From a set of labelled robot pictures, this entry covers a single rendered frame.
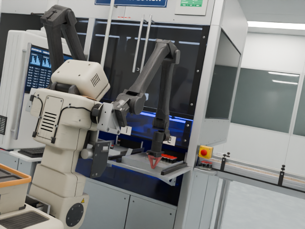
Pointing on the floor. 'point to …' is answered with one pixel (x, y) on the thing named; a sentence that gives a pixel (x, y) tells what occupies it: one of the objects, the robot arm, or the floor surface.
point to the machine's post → (200, 112)
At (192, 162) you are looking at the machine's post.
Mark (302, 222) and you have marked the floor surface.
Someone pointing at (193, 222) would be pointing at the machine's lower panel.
